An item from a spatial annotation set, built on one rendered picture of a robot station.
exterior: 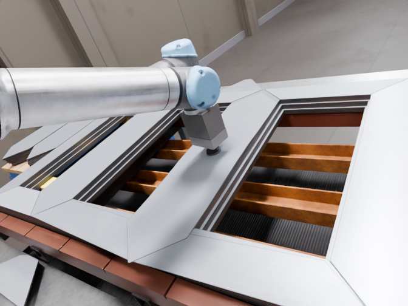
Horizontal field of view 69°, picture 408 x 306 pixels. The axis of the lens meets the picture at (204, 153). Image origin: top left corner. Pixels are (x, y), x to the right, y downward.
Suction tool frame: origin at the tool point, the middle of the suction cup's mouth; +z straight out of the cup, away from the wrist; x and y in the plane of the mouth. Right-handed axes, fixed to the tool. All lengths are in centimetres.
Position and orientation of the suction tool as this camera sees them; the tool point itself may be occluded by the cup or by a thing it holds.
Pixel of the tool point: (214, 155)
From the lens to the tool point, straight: 83.7
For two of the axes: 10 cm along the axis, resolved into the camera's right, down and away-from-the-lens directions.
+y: -7.1, -1.7, 6.9
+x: -6.4, 5.7, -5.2
